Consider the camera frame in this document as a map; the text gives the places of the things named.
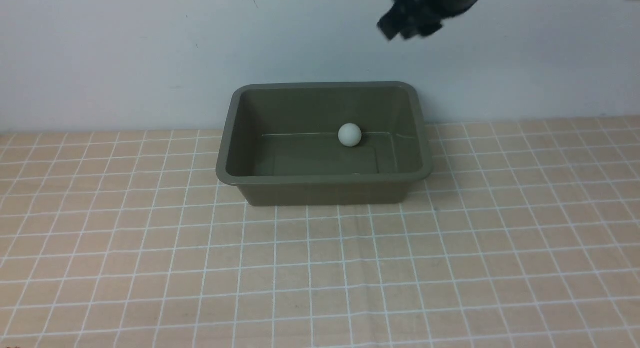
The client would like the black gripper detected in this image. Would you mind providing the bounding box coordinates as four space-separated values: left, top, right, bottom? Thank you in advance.
377 0 478 41

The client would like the white table-tennis ball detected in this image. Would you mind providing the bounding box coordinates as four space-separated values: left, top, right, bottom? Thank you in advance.
338 123 362 147

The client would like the olive green plastic bin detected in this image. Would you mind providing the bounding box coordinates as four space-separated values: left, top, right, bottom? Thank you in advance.
215 81 434 206

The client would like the beige checkered tablecloth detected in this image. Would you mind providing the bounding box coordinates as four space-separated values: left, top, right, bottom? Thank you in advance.
0 116 640 348

